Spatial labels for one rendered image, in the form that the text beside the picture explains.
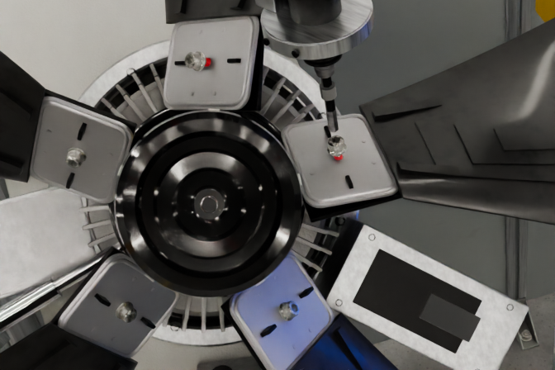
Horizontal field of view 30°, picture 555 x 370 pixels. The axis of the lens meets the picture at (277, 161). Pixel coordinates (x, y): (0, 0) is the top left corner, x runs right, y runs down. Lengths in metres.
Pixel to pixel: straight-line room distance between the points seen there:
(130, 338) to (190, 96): 0.18
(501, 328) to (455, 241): 1.06
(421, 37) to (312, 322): 0.90
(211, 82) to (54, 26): 0.27
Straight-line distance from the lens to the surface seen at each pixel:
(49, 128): 0.71
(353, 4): 0.65
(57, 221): 0.83
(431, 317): 0.83
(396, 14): 1.55
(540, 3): 1.18
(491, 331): 0.85
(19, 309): 0.80
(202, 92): 0.72
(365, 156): 0.72
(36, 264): 0.83
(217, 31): 0.72
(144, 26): 0.94
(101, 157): 0.72
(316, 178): 0.71
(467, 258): 1.95
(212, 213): 0.66
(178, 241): 0.66
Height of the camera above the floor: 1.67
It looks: 41 degrees down
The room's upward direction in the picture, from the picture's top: 11 degrees counter-clockwise
